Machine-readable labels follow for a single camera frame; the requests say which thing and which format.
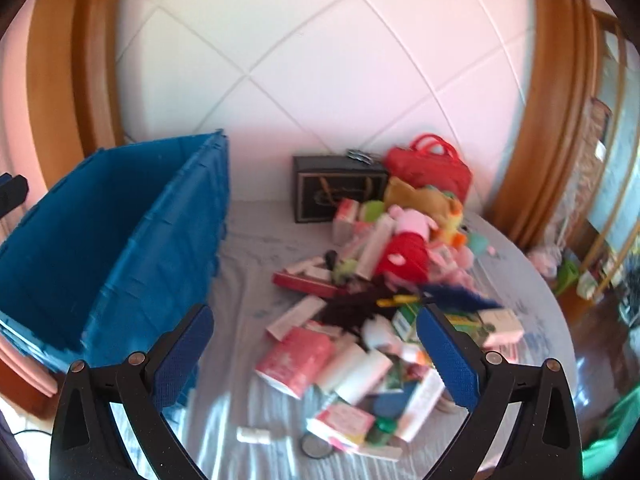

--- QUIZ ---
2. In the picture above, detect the blue plastic crate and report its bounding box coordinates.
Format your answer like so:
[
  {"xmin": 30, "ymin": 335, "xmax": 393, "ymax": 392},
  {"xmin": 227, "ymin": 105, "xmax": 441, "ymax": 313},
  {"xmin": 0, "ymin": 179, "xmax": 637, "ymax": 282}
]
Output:
[{"xmin": 0, "ymin": 130, "xmax": 231, "ymax": 411}]

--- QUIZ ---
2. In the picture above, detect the red handbag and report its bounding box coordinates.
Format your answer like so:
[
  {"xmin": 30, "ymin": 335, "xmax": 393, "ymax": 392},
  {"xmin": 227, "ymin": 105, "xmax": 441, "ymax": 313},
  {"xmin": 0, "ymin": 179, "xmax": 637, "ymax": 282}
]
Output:
[{"xmin": 384, "ymin": 133, "xmax": 473, "ymax": 203}]

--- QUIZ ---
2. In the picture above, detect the long white box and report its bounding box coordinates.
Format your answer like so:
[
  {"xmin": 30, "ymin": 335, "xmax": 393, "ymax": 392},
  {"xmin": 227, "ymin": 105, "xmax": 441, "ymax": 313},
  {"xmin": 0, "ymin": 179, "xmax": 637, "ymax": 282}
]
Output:
[{"xmin": 267, "ymin": 295, "xmax": 326, "ymax": 341}]

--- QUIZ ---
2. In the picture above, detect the person's green clothing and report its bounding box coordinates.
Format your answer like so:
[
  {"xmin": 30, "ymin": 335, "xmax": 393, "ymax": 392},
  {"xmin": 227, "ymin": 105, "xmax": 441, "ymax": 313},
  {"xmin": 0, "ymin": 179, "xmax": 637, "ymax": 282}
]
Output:
[{"xmin": 582, "ymin": 395, "xmax": 640, "ymax": 480}]

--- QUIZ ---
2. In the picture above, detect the wooden wall trim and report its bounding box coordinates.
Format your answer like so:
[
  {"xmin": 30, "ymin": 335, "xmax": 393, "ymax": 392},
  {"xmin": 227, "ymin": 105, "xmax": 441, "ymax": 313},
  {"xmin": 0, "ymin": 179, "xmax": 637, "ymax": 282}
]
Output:
[
  {"xmin": 490, "ymin": 0, "xmax": 601, "ymax": 251},
  {"xmin": 27, "ymin": 0, "xmax": 126, "ymax": 186}
]

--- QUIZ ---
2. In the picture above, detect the tall white tube box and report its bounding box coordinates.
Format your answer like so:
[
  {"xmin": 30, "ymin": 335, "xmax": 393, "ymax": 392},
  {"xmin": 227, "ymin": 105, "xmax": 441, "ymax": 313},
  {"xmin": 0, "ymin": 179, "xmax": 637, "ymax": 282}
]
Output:
[{"xmin": 357, "ymin": 215, "xmax": 396, "ymax": 281}]

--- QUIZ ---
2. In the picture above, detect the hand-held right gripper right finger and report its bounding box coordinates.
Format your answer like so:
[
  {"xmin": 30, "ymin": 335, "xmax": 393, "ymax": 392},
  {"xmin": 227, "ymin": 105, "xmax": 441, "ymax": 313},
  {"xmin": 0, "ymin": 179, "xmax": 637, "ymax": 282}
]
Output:
[{"xmin": 416, "ymin": 304, "xmax": 583, "ymax": 480}]

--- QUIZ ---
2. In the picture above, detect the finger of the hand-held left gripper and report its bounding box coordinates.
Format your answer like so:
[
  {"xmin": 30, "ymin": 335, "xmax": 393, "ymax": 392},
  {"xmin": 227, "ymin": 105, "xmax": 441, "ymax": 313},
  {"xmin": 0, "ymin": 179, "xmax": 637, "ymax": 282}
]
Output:
[{"xmin": 0, "ymin": 174, "xmax": 28, "ymax": 221}]

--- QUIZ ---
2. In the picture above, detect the pink tissue pack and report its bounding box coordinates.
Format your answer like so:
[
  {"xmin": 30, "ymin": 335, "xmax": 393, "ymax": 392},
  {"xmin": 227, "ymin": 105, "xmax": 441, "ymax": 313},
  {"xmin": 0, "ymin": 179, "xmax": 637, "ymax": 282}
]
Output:
[{"xmin": 255, "ymin": 327, "xmax": 336, "ymax": 401}]

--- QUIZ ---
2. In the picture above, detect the pink pig plush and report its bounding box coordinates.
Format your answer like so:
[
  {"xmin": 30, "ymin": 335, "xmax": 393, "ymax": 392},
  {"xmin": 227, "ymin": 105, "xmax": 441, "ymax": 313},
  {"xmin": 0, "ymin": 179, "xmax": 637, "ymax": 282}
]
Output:
[{"xmin": 375, "ymin": 205, "xmax": 436, "ymax": 283}]

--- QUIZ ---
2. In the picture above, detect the green cap bottle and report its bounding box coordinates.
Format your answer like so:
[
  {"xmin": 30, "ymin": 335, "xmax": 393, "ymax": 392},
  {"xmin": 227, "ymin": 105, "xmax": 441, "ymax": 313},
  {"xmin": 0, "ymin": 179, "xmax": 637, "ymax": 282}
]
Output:
[{"xmin": 367, "ymin": 417, "xmax": 398, "ymax": 446}]

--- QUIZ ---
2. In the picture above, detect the green box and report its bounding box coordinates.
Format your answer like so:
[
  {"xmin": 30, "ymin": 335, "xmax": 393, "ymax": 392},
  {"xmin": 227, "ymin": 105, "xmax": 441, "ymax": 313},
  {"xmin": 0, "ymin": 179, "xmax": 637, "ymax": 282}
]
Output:
[{"xmin": 392, "ymin": 305, "xmax": 426, "ymax": 341}]

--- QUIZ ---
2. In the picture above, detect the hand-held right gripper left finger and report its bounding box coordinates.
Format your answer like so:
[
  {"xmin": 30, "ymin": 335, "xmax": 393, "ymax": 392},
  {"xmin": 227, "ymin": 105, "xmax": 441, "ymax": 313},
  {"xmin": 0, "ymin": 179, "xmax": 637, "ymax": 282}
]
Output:
[{"xmin": 48, "ymin": 304, "xmax": 216, "ymax": 480}]

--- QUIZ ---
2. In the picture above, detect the dark fluffy duster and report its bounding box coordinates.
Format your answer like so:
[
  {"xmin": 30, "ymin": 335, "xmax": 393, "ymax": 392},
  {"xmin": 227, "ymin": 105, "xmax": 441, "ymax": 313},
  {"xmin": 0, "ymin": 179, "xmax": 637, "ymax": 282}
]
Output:
[{"xmin": 320, "ymin": 280, "xmax": 401, "ymax": 336}]

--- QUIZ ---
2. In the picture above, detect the small white bottle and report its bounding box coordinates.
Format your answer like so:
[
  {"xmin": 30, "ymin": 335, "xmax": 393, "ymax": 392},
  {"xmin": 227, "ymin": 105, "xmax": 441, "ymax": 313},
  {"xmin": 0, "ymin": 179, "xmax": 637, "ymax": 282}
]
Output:
[{"xmin": 237, "ymin": 426, "xmax": 271, "ymax": 445}]

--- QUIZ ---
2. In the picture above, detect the pink and white box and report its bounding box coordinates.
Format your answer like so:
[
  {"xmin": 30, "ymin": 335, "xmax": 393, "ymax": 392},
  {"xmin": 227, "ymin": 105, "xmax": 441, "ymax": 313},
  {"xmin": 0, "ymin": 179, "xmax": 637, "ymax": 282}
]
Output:
[{"xmin": 307, "ymin": 402, "xmax": 376, "ymax": 453}]

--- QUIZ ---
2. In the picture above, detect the brown plush bear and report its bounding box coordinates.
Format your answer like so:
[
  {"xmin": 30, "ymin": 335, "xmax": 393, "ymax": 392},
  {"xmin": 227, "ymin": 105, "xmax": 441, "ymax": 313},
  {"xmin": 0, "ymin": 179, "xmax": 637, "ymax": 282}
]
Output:
[{"xmin": 384, "ymin": 177, "xmax": 463, "ymax": 221}]

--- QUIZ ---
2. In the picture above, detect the yellow duck plush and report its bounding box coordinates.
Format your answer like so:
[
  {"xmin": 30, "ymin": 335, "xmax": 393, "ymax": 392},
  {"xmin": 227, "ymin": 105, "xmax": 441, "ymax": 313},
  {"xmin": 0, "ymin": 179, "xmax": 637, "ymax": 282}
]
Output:
[{"xmin": 432, "ymin": 200, "xmax": 468, "ymax": 248}]

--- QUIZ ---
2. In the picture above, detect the blue feather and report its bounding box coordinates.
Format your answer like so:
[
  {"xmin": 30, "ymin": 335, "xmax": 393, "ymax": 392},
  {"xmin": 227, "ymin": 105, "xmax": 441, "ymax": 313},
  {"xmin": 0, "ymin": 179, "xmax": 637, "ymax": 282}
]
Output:
[{"xmin": 420, "ymin": 284, "xmax": 503, "ymax": 311}]

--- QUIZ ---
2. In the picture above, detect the long red box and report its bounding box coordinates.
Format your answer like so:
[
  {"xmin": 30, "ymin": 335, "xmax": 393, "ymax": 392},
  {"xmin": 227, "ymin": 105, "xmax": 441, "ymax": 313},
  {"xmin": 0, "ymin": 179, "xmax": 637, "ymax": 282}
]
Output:
[{"xmin": 272, "ymin": 270, "xmax": 346, "ymax": 298}]

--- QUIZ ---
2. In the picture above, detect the round metal disc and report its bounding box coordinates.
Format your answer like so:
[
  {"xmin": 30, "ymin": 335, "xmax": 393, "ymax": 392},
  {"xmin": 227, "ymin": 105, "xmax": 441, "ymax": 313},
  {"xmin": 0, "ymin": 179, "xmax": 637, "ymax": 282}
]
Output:
[{"xmin": 301, "ymin": 435, "xmax": 331, "ymax": 458}]

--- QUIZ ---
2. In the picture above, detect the white box pink print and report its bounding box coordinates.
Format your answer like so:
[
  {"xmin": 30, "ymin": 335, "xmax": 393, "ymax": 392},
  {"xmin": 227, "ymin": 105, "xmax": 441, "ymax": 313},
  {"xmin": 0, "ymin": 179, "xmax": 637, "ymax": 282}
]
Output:
[{"xmin": 395, "ymin": 367, "xmax": 446, "ymax": 443}]

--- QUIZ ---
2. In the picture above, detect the white box pink stripe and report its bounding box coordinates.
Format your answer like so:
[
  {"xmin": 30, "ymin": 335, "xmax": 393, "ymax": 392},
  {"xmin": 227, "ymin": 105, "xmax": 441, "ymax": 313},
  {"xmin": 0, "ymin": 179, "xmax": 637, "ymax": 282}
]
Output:
[{"xmin": 477, "ymin": 307, "xmax": 525, "ymax": 348}]

